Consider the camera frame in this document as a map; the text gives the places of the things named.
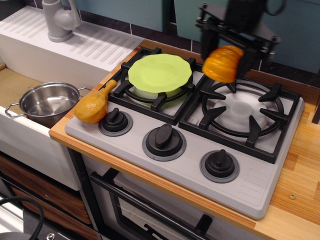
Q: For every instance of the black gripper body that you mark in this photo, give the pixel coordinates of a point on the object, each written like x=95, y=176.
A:
x=240, y=24

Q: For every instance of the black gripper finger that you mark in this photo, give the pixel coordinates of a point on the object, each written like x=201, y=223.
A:
x=209, y=42
x=249, y=58

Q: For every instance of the orange toy pumpkin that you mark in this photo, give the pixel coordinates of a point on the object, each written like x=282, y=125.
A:
x=222, y=64

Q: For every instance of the toy chicken drumstick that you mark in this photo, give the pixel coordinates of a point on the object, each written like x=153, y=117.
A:
x=93, y=107

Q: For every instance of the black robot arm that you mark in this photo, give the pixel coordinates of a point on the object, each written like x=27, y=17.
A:
x=234, y=38

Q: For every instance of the light green plastic plate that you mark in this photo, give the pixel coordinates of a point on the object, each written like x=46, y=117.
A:
x=157, y=73

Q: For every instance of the small steel pot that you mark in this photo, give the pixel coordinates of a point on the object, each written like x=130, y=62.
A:
x=47, y=103

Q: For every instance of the white toy sink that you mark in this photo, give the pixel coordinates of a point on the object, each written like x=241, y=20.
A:
x=82, y=61

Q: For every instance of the right black burner grate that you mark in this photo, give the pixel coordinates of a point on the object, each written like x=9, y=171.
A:
x=253, y=118

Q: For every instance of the black burner grate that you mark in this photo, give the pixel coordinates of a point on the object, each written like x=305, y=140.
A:
x=167, y=107
x=253, y=118

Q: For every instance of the left black burner grate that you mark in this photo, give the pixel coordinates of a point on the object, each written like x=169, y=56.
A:
x=167, y=107

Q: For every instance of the right black stove knob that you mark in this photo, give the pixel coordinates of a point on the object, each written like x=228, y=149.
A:
x=219, y=166

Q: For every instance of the black stove knob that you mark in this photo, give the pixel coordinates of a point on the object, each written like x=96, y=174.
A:
x=164, y=143
x=115, y=123
x=219, y=166

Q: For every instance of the middle black stove knob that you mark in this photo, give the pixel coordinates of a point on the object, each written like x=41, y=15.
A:
x=164, y=143

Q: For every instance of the grey toy stove top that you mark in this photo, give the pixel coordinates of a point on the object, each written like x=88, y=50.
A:
x=250, y=193

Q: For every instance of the left black stove knob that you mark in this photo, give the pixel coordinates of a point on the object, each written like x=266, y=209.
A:
x=115, y=123

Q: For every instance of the grey toy faucet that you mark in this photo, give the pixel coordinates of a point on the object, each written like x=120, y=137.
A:
x=60, y=22

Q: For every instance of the wooden drawer fronts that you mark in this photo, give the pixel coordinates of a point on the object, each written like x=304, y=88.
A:
x=62, y=206

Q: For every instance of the black oven door handle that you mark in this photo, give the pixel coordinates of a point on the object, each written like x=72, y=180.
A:
x=107, y=182

